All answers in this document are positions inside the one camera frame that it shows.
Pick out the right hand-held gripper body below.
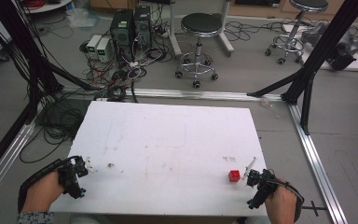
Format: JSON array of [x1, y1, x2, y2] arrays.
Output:
[[246, 168, 278, 210]]

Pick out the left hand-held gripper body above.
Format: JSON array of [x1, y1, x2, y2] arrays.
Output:
[[57, 155, 89, 200]]

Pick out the red cube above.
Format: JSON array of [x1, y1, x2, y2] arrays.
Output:
[[227, 169, 241, 183]]

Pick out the person's right hand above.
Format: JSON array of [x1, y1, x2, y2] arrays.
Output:
[[264, 177, 298, 224]]

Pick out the person's left hand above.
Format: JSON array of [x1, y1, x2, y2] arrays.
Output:
[[21, 170, 66, 215]]

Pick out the patterned sleeve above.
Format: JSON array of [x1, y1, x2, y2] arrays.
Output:
[[15, 211, 56, 224]]

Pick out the white power supply box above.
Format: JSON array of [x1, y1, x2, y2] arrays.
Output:
[[86, 34, 103, 61], [95, 37, 113, 63]]

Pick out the black computer tower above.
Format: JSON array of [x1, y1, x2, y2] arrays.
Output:
[[109, 7, 135, 63], [132, 5, 153, 52]]

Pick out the white table legs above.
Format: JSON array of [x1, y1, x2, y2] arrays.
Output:
[[167, 0, 236, 58]]

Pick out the grey device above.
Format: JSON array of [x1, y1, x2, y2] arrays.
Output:
[[300, 21, 358, 72]]

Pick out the black round stool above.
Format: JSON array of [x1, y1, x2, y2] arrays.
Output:
[[173, 12, 224, 90], [264, 0, 330, 65]]

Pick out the black hand strap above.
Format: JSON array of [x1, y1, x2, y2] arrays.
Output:
[[17, 158, 65, 214], [274, 177, 306, 224]]

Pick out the tangle of black cables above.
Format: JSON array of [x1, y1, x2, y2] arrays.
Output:
[[18, 46, 175, 165]]

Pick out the aluminium floor rail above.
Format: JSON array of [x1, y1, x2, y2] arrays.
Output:
[[286, 102, 350, 224], [0, 119, 37, 210], [60, 87, 284, 103]]

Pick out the black frame post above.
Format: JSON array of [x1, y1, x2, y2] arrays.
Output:
[[0, 0, 101, 185], [246, 0, 358, 136]]

